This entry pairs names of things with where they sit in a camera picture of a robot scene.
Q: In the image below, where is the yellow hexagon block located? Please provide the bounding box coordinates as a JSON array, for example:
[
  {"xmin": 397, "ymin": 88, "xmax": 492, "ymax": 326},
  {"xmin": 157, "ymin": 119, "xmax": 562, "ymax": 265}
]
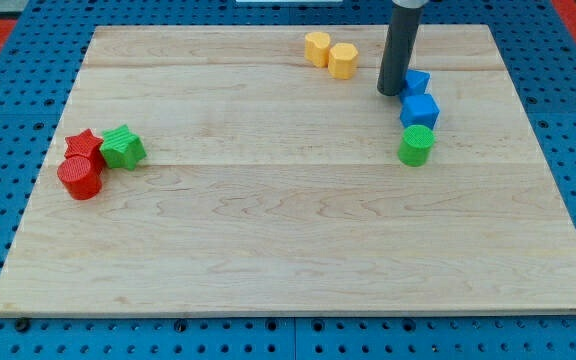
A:
[{"xmin": 328, "ymin": 43, "xmax": 359, "ymax": 80}]

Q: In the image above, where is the blue triangle block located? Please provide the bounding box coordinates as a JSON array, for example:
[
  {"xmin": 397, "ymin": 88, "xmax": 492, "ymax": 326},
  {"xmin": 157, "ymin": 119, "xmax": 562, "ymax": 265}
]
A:
[{"xmin": 399, "ymin": 69, "xmax": 431, "ymax": 101}]

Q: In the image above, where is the wooden board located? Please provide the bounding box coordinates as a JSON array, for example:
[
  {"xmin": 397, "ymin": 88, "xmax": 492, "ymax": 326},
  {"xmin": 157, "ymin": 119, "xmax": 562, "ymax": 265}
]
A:
[{"xmin": 0, "ymin": 25, "xmax": 576, "ymax": 318}]

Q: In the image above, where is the green cylinder block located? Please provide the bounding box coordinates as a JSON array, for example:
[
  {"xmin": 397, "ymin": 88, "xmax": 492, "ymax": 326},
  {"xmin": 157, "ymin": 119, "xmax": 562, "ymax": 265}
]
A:
[{"xmin": 397, "ymin": 125, "xmax": 435, "ymax": 167}]

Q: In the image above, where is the yellow heart block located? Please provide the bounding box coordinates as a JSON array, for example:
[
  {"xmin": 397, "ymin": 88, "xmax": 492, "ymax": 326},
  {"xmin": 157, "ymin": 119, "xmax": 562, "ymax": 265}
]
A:
[{"xmin": 304, "ymin": 31, "xmax": 331, "ymax": 68}]

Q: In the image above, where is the blue cube block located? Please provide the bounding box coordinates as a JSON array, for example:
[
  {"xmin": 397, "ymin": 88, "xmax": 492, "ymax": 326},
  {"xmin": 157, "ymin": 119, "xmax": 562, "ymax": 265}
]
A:
[{"xmin": 400, "ymin": 94, "xmax": 440, "ymax": 130}]

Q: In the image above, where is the green star block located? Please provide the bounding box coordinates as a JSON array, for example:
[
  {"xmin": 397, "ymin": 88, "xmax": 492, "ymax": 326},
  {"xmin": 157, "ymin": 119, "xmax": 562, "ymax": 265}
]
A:
[{"xmin": 100, "ymin": 125, "xmax": 147, "ymax": 170}]

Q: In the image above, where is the gray cylindrical pusher rod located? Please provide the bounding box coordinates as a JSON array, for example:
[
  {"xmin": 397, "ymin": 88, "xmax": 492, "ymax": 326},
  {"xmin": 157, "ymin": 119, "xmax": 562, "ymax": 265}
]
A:
[{"xmin": 377, "ymin": 0, "xmax": 428, "ymax": 96}]

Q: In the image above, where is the red star block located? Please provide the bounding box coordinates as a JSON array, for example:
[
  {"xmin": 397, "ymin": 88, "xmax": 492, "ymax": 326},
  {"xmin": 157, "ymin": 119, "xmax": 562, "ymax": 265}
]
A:
[{"xmin": 64, "ymin": 129, "xmax": 106, "ymax": 174}]

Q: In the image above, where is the red cylinder block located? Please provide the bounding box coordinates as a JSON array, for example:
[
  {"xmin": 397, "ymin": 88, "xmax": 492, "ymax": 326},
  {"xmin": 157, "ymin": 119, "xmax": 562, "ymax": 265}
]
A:
[{"xmin": 57, "ymin": 156, "xmax": 102, "ymax": 200}]

